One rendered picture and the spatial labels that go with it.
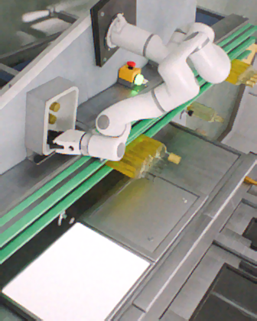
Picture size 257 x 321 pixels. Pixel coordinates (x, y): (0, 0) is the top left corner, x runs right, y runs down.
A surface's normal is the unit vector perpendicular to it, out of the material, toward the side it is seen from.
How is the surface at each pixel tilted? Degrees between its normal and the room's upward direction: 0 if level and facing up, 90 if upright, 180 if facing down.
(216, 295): 90
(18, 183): 90
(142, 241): 90
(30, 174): 90
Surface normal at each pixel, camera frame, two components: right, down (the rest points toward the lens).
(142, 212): 0.15, -0.80
